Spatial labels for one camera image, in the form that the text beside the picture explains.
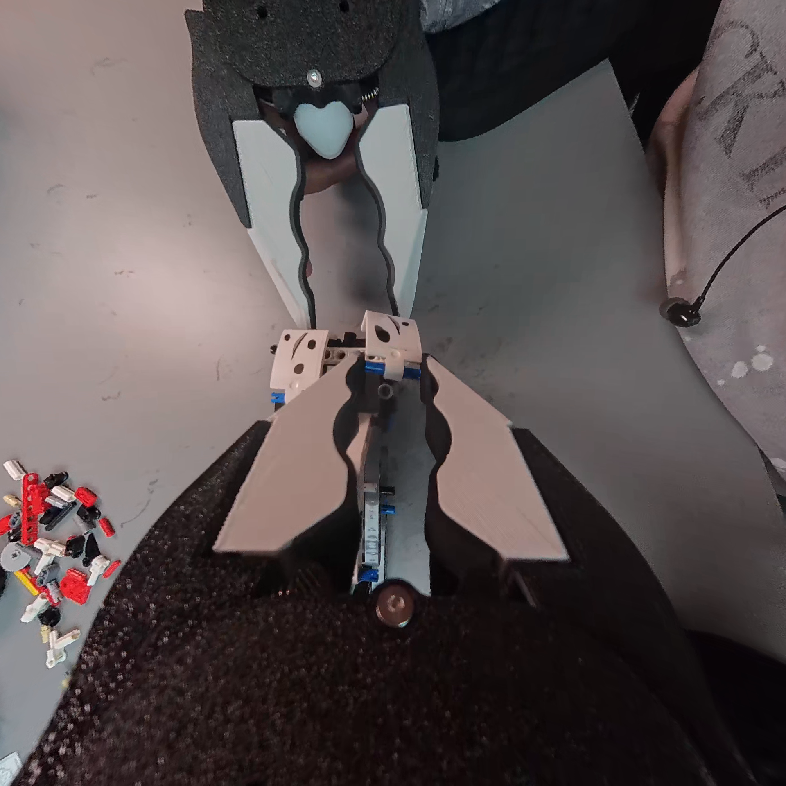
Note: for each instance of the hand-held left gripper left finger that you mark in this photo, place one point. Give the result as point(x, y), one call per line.
point(288, 479)

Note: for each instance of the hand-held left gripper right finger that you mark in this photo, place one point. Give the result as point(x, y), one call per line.
point(491, 485)

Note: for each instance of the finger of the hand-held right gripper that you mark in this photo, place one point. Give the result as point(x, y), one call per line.
point(399, 184)
point(264, 184)

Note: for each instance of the white toy truck model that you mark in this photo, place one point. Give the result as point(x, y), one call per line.
point(313, 353)

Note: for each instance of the white curved panel brick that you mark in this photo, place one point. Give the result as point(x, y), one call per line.
point(408, 344)

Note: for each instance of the person's right forearm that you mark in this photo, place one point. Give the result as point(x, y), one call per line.
point(457, 13)

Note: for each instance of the grey desk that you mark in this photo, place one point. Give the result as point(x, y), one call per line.
point(123, 245)

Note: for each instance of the person's right hand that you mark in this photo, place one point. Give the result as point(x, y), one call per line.
point(328, 178)

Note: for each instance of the black clip microphone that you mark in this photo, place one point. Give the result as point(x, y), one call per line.
point(678, 312)

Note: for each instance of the pile of red white bricks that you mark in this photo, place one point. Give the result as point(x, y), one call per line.
point(30, 503)

